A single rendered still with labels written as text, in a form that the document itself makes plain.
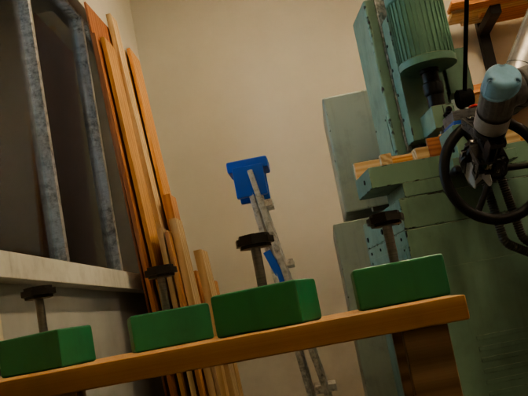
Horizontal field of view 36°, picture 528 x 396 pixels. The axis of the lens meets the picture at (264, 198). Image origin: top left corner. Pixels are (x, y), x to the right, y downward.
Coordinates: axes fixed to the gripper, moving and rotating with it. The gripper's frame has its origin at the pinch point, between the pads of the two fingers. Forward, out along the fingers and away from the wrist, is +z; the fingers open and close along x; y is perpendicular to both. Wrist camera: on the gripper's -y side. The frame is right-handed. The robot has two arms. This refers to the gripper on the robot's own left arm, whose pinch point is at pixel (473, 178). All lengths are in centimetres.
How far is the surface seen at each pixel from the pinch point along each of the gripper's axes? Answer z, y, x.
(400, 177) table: 24.0, -23.4, -9.0
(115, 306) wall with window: 138, -72, -107
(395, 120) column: 42, -61, 2
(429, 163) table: 22.7, -25.6, 0.0
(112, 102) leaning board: 99, -153, -96
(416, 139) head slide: 38, -49, 5
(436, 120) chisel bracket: 26, -44, 8
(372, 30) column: 26, -88, 1
